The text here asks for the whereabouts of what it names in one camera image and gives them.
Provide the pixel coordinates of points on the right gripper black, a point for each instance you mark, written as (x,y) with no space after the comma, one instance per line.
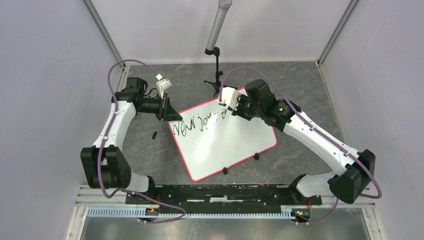
(238,112)

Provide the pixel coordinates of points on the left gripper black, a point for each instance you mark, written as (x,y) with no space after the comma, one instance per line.
(166,112)

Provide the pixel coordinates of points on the whiteboard with pink frame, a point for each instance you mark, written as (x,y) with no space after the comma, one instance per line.
(210,139)

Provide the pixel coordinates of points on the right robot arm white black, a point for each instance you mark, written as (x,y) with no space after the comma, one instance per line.
(351,170)

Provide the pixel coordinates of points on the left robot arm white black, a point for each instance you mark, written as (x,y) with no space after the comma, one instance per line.
(104,164)

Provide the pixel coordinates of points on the black microphone tripod stand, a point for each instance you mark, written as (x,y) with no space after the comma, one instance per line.
(216,84)

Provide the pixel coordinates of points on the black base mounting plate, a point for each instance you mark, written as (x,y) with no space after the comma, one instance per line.
(223,198)

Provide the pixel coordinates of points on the silver microphone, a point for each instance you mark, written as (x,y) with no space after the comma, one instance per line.
(222,9)

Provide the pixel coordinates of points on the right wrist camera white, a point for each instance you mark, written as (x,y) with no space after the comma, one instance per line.
(229,97)

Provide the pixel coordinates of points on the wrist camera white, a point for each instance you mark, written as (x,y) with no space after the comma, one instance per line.
(229,97)
(162,84)

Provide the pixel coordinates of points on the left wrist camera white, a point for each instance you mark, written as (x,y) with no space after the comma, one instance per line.
(162,84)

